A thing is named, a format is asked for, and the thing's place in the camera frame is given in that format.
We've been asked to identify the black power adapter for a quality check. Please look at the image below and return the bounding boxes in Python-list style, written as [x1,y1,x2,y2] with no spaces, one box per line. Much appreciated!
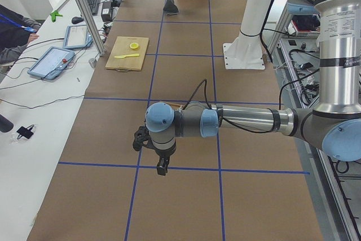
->
[100,1,113,22]

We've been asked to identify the bamboo cutting board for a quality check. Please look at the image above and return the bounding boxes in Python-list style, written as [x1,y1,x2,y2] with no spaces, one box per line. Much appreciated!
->
[105,36,149,71]

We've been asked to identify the upper teach pendant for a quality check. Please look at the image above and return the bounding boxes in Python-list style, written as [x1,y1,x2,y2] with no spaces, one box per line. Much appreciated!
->
[63,25,93,50]

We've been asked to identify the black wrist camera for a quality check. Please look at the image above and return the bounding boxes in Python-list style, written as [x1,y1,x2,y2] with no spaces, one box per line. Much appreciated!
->
[133,126,152,151]

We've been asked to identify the yellow lemon slices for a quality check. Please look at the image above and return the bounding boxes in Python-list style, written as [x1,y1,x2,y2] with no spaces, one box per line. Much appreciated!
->
[129,42,139,50]

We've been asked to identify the lower teach pendant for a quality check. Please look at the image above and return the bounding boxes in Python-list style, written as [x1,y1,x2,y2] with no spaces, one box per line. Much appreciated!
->
[27,46,75,80]

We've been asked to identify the black computer mouse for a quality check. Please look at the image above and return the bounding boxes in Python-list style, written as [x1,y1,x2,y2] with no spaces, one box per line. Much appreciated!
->
[71,16,84,24]

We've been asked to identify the seated person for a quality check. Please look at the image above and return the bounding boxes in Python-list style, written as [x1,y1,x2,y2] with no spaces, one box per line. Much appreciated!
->
[1,5,41,64]

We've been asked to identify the aluminium frame post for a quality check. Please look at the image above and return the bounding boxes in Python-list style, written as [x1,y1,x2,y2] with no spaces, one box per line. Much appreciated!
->
[76,0,105,56]

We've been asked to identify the yellow plastic knife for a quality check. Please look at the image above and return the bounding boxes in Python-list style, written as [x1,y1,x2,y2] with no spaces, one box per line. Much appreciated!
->
[114,53,140,59]

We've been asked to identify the teach pendant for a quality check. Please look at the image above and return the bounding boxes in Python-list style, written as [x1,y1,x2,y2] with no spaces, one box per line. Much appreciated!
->
[27,46,75,80]
[63,25,93,50]

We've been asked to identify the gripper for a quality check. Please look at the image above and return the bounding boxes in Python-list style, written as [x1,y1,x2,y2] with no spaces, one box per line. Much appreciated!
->
[155,149,175,176]

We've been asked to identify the small metal cylinder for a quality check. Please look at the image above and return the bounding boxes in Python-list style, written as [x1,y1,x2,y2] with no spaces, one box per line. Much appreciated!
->
[89,58,96,68]

